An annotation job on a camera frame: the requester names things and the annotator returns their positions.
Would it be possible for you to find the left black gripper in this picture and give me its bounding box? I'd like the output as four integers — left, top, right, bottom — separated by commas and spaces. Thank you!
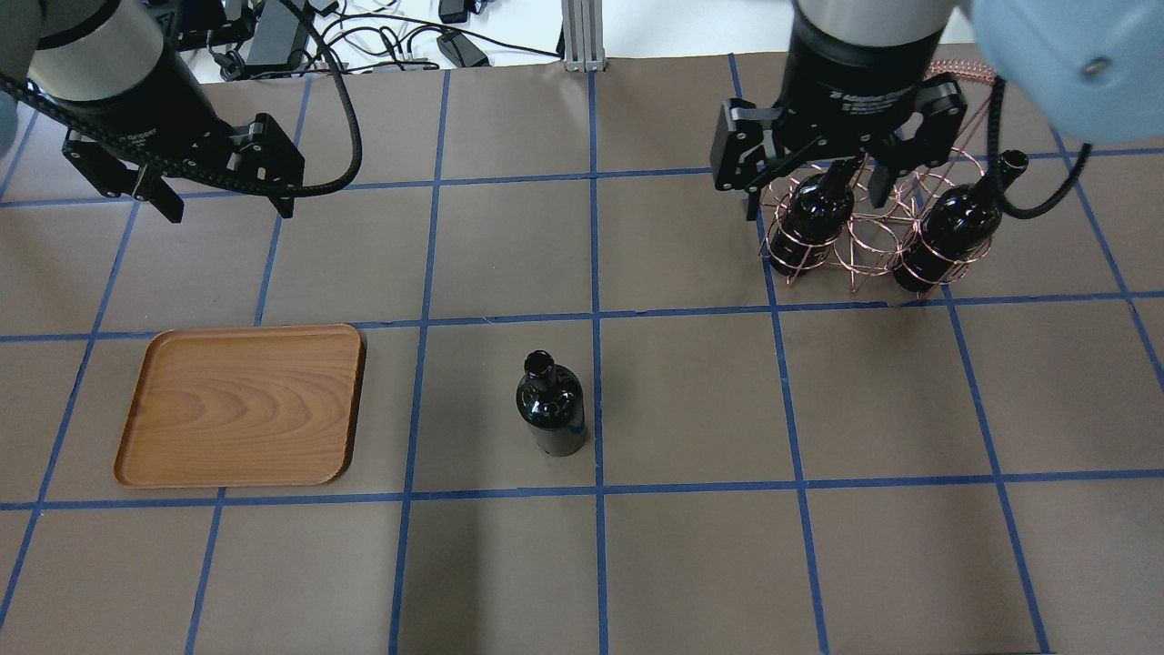
62, 55, 306, 225

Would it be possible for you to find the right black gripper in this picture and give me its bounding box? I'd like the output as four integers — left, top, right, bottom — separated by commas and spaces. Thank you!
710, 33, 967, 221

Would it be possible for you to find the dark wine bottle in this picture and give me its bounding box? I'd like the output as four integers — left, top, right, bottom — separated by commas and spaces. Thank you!
890, 175, 1002, 296
514, 349, 587, 458
769, 157, 863, 277

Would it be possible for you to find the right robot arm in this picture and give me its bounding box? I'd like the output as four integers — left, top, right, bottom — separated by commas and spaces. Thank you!
710, 1, 1163, 211

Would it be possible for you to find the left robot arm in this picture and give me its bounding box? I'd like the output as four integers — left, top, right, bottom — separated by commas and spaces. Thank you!
3, 1, 305, 223

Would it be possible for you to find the wooden tray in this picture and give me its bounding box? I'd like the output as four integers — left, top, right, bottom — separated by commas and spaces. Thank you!
113, 323, 365, 489

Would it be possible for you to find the black power adapter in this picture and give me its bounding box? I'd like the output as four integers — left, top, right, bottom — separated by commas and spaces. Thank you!
437, 33, 491, 69

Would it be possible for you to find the copper wire bottle basket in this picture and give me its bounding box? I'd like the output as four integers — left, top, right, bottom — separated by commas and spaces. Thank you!
759, 58, 995, 298

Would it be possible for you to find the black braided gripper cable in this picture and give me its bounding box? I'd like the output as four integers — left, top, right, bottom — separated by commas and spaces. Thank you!
0, 0, 365, 199

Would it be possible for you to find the aluminium frame post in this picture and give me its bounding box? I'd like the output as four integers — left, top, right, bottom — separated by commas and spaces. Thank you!
560, 0, 606, 72

